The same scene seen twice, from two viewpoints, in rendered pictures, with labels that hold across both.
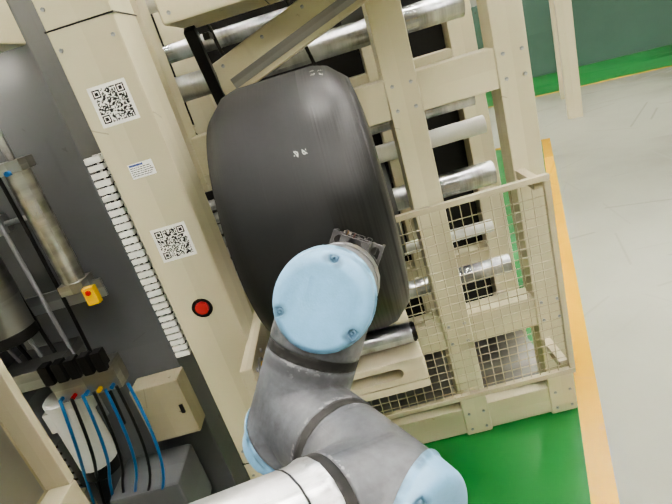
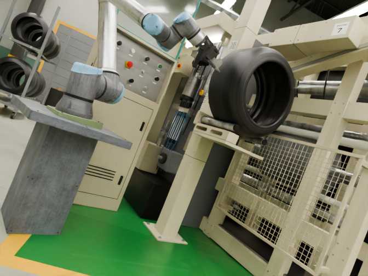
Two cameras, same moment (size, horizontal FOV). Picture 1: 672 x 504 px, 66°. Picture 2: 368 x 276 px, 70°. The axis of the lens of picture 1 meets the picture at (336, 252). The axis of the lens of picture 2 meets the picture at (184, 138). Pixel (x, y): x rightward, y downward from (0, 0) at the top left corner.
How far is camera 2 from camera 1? 145 cm
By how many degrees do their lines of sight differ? 56
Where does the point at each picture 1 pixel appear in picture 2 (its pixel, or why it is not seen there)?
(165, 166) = not seen: hidden behind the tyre
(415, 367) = (225, 134)
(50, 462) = (160, 96)
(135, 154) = not seen: hidden behind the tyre
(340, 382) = (172, 30)
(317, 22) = (312, 62)
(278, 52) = (295, 68)
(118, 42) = (242, 33)
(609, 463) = not seen: outside the picture
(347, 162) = (245, 55)
